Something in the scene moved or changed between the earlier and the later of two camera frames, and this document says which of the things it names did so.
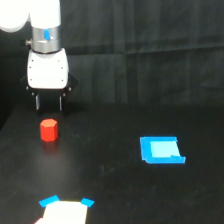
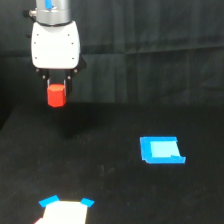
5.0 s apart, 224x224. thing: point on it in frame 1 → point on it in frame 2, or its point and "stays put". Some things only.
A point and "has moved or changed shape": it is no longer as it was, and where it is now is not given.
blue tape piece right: [87, 202] stays put
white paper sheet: [64, 212] stays put
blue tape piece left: [46, 201] stays put
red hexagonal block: [49, 130] has moved or changed shape
